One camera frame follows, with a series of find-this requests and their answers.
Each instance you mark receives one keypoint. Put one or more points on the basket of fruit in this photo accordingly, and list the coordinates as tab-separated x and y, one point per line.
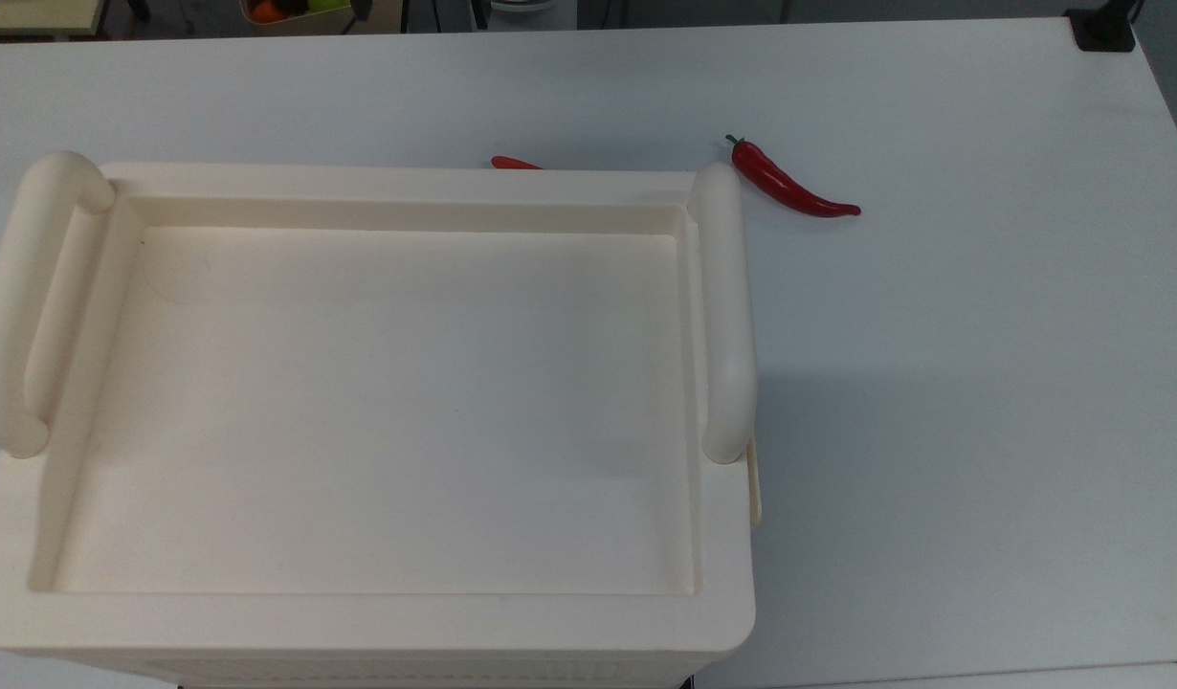
297	10

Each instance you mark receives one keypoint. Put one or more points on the red chili pepper green stem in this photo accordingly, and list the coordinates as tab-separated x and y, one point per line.
780	182

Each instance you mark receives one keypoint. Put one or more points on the black table clamp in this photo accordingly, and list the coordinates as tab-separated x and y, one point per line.
1101	29

